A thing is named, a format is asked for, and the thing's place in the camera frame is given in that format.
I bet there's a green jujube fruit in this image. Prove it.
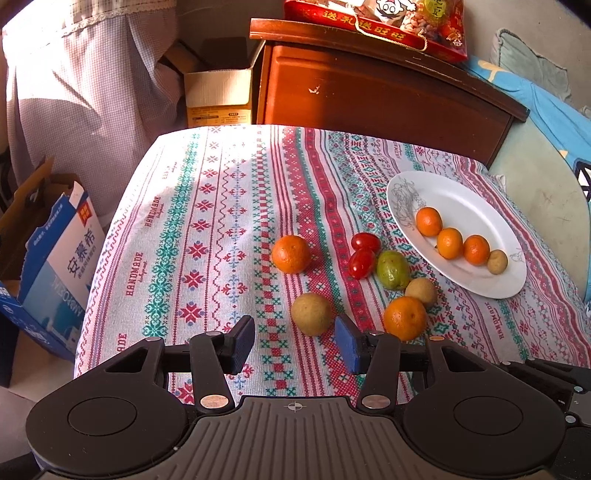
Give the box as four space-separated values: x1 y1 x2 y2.
377 250 411 291

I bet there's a small orange mandarin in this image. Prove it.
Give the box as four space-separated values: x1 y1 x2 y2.
436 227 464 260
463 234 491 265
416 207 443 237

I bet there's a red cherry tomato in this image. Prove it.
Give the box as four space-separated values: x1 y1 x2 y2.
348 249 378 280
351 232 381 251

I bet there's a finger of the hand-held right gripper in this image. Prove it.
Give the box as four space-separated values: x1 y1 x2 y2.
499 358 591 394

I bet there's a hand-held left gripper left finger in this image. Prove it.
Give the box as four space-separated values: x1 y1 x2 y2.
92 315 256 412

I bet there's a blue printed blanket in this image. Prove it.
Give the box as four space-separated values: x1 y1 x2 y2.
462 54 591 204

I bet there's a checked pale curtain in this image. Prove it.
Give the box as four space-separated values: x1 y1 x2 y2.
0 0 192 227

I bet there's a patterned red green tablecloth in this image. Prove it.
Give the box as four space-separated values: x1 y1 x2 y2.
74 124 591 407

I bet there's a red snack gift bag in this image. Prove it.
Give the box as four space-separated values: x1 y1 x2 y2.
283 0 468 64

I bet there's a blue white milk carton box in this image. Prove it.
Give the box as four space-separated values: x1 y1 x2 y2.
0 181 108 361

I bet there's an open yellow cardboard box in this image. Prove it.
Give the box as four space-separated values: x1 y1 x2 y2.
184 39 267 129

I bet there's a large orange mandarin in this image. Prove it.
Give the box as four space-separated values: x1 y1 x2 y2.
271 234 312 273
383 296 428 342

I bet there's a brown cardboard box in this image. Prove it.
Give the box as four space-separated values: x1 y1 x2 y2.
0 156 84 282

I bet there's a wooden nightstand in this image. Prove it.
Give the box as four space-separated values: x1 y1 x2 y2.
249 17 530 168

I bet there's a pale green bed sheet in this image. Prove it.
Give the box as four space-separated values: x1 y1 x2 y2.
488 129 591 303

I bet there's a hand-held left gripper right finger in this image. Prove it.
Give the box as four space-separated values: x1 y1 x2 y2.
334 314 499 412

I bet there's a small brown longan fruit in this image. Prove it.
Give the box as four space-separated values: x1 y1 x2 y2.
487 249 509 275

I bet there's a grey green cushion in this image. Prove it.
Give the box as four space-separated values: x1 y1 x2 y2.
489 28 575 95

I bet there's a white plate with rose print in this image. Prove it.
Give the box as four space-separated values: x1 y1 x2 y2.
386 171 528 300

